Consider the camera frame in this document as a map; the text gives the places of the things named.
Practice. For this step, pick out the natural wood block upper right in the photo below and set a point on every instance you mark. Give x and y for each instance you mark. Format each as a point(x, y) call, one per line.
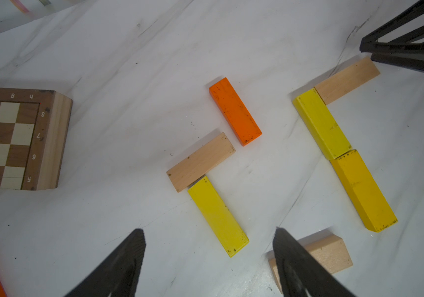
point(347, 80)

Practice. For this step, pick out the orange block upper centre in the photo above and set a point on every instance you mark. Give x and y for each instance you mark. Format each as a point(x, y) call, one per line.
point(235, 112)

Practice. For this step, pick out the natural wood block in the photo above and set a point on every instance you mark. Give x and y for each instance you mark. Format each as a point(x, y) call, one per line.
point(329, 251)
point(347, 80)
point(199, 163)

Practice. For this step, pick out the natural wood block centre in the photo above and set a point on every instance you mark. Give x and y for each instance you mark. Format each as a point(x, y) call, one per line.
point(329, 251)

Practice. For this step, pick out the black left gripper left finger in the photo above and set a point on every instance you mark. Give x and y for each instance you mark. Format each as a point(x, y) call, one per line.
point(118, 275)

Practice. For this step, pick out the yellow block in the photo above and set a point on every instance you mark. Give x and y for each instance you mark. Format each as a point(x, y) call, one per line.
point(322, 125)
point(365, 194)
point(222, 222)

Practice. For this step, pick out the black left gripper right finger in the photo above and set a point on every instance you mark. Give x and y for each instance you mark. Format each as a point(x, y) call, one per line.
point(300, 274)

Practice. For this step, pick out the natural wood block upper left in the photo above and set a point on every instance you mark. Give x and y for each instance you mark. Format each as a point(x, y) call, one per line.
point(199, 163)

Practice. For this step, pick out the wooden folding chessboard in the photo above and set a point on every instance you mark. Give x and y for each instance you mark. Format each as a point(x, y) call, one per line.
point(33, 132)

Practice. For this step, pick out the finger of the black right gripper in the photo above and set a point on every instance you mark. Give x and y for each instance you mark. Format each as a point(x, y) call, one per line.
point(403, 34)
point(416, 61)

